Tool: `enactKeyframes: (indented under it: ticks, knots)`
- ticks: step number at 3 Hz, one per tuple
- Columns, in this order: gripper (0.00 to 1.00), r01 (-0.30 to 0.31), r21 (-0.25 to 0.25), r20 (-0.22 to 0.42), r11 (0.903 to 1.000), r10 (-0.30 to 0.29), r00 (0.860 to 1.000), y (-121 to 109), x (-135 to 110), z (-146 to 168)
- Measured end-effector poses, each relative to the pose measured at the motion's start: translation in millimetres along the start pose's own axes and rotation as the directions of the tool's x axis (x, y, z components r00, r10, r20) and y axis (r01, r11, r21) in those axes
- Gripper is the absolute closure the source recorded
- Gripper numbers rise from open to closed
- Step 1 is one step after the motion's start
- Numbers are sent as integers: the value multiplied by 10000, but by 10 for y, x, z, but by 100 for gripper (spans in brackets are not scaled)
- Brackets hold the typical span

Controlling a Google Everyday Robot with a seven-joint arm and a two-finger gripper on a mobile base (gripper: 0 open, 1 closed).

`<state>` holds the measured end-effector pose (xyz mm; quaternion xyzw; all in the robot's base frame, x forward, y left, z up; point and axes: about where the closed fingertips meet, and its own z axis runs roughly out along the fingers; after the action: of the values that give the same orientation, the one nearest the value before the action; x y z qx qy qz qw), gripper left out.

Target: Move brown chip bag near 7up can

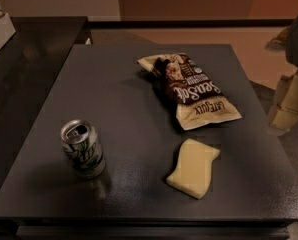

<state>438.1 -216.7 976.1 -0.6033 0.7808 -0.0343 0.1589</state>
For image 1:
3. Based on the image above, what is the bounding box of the yellow sponge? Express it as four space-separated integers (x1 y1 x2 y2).
166 139 220 199

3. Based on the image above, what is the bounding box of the brown sea salt chip bag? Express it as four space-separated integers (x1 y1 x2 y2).
138 53 241 130

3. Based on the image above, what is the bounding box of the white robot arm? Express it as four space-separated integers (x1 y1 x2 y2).
267 16 298 136

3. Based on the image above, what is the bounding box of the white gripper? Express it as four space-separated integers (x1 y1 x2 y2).
268 70 298 132

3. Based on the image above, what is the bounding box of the dark side counter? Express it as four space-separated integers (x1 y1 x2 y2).
0 16 90 188

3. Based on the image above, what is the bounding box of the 7up soda can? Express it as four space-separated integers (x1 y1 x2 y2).
60 119 105 179

